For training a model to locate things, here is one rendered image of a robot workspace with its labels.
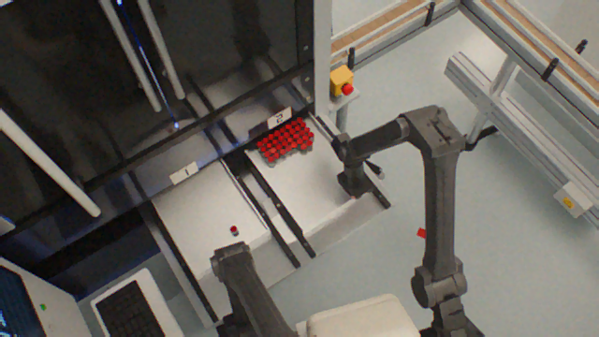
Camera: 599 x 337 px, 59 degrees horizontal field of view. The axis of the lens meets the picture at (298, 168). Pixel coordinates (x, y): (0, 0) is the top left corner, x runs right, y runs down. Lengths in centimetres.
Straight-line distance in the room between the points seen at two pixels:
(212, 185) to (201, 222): 13
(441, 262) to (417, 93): 191
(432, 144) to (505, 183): 183
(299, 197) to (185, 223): 37
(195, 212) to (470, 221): 147
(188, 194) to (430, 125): 93
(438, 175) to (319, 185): 71
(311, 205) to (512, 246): 130
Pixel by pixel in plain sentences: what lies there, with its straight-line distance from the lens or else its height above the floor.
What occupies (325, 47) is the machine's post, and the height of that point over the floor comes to 124.
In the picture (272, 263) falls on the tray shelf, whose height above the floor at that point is 88.
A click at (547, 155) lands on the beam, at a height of 55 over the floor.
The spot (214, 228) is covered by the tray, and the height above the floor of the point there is 88.
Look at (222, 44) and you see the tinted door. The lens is 130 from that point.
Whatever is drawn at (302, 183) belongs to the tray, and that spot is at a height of 88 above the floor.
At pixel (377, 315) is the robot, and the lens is 111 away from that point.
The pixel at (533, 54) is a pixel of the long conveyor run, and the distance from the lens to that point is 206.
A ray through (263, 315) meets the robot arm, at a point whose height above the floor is 153.
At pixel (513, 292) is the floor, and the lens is 265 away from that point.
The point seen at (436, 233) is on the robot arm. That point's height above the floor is 138.
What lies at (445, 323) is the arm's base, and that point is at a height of 123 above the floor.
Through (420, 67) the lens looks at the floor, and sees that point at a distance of 310.
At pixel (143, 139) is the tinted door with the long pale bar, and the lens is 142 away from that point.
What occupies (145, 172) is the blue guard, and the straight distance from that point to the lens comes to 152.
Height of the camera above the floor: 243
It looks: 64 degrees down
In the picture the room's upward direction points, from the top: 4 degrees counter-clockwise
